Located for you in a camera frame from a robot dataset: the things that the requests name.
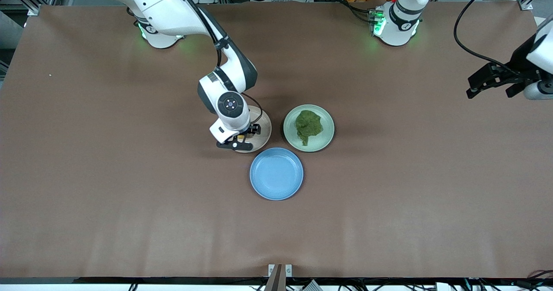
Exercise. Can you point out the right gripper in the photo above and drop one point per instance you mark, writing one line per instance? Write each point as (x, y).
(254, 129)

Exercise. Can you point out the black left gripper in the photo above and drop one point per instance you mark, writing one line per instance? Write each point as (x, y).
(516, 68)

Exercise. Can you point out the green lettuce leaf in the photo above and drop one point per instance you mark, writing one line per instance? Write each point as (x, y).
(308, 126)

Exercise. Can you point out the mint green round plate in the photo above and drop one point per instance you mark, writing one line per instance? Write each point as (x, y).
(326, 129)

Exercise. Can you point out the beige round plate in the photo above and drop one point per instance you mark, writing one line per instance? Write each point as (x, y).
(261, 127)

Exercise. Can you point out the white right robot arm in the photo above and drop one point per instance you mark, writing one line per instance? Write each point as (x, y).
(173, 6)

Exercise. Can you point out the blue round plate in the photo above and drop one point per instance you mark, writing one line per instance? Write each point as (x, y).
(276, 174)

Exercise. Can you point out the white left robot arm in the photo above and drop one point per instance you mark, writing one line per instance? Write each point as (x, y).
(399, 23)

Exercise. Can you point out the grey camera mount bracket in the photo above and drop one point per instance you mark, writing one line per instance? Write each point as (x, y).
(279, 276)

